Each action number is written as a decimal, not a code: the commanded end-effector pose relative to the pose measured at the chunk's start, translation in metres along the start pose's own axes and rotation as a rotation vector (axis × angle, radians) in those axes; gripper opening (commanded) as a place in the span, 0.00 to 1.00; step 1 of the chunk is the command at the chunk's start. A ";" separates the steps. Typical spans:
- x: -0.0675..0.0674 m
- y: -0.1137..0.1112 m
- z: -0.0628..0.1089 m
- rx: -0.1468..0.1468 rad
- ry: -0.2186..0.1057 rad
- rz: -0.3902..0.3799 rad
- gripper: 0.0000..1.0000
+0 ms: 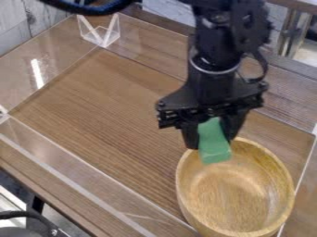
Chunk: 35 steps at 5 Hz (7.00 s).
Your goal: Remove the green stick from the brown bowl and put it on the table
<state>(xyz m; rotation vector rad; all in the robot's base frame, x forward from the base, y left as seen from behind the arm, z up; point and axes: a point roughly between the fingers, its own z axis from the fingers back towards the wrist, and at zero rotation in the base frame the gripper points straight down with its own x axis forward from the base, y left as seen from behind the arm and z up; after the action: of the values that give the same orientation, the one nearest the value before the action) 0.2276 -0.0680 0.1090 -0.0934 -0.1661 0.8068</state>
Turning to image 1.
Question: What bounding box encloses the metal table leg frame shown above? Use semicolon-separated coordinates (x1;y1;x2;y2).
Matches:
276;9;313;58

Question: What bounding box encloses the brown wooden bowl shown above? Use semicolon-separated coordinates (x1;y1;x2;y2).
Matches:
175;137;294;237

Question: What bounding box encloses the black table clamp mount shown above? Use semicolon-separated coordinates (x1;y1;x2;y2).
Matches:
0;193;72;237

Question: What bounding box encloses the green rectangular stick block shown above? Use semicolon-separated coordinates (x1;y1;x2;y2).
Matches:
198;118;231;165

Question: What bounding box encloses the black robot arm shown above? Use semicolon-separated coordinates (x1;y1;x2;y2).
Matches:
157;0;272;149

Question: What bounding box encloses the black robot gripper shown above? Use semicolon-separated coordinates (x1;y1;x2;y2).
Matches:
155;62;269;150

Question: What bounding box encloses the black cable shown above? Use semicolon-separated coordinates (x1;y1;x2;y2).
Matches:
237;50;270;84

